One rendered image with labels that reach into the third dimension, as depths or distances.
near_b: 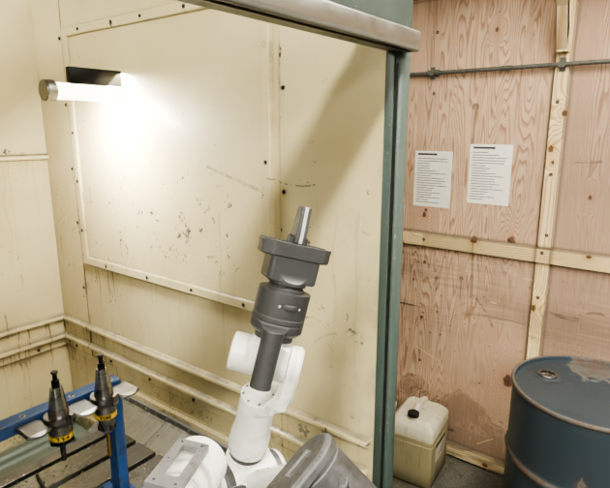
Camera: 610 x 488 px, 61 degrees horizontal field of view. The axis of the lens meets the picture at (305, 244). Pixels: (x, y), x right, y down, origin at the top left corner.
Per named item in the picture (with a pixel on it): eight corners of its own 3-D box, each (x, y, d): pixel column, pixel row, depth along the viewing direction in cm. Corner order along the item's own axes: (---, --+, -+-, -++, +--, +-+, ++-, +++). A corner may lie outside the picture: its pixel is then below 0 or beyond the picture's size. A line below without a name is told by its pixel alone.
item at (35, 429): (54, 432, 111) (54, 428, 111) (29, 443, 107) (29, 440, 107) (39, 420, 115) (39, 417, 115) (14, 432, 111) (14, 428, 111)
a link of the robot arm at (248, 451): (271, 384, 96) (253, 458, 104) (220, 397, 90) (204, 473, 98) (299, 426, 88) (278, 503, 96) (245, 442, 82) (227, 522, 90)
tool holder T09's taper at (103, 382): (107, 387, 126) (106, 362, 125) (117, 393, 124) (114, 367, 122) (90, 394, 123) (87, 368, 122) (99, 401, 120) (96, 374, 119)
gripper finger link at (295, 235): (309, 207, 83) (299, 245, 83) (301, 205, 86) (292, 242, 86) (299, 205, 82) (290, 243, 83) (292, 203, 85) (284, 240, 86)
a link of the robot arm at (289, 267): (341, 255, 83) (323, 326, 84) (319, 246, 92) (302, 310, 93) (269, 239, 78) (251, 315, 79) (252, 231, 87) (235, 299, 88)
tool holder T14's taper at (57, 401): (60, 407, 118) (57, 380, 116) (74, 411, 116) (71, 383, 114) (43, 415, 114) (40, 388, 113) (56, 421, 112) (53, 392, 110)
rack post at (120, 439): (140, 492, 137) (133, 390, 131) (123, 503, 133) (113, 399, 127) (119, 477, 143) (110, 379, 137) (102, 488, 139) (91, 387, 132)
